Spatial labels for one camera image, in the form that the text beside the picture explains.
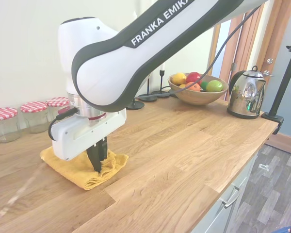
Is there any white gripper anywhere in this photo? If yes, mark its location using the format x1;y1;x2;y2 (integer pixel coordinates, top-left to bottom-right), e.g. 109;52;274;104
49;108;127;173

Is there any yellow cloth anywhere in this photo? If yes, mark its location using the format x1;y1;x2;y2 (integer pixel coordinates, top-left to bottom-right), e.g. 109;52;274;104
39;145;129;191

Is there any black candle holder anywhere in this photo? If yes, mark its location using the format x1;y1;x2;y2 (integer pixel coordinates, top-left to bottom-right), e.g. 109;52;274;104
135;77;158;102
151;69;176;98
127;100;145;110

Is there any glass jar red checked lid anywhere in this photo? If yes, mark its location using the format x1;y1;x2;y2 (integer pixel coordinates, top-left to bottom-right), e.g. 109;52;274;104
20;101;49;134
0;107;21;143
46;97;71;122

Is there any yellow lemon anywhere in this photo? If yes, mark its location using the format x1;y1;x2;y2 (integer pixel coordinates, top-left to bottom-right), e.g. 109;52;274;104
172;72;188;86

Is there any wooden fruit bowl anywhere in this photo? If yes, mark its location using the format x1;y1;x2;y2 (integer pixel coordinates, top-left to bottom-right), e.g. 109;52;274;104
167;72;230;106

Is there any orange fruit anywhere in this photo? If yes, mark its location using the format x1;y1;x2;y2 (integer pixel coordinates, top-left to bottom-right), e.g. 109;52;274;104
184;82;201;93

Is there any red apple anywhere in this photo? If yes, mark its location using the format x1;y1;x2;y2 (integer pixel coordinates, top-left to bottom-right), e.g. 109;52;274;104
186;71;203;84

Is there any green apple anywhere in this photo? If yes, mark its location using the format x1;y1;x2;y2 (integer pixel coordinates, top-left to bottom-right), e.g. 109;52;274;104
205;80;225;93

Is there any white kitchen cabinet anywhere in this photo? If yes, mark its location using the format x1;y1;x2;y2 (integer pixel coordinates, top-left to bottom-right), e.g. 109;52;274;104
191;135;270;233

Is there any stainless steel kettle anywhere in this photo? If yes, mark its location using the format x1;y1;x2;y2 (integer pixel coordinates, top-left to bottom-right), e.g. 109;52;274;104
226;65;268;120

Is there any wooden door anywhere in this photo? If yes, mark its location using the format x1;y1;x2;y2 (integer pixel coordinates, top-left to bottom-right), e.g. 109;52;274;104
212;0;291;102

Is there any black camera cable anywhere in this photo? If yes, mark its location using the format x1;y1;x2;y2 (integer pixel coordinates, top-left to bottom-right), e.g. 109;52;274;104
48;6;261;142

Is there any metal drawer handle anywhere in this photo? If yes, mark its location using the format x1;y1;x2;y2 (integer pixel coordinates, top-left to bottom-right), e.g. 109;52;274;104
221;185;241;208

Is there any black clamp-on camera stand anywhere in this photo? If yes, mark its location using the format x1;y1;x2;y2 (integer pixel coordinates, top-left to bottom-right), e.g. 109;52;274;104
261;36;291;135

